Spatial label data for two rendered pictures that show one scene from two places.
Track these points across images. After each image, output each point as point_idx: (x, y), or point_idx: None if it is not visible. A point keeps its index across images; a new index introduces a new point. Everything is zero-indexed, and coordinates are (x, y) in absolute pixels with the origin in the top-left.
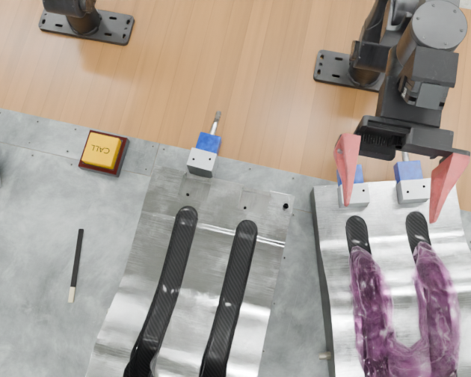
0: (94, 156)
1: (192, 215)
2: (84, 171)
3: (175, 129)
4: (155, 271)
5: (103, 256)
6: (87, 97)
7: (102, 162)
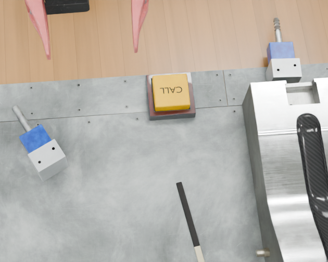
0: (168, 99)
1: (311, 121)
2: (155, 121)
3: (232, 51)
4: (299, 190)
5: (215, 203)
6: (122, 44)
7: (180, 103)
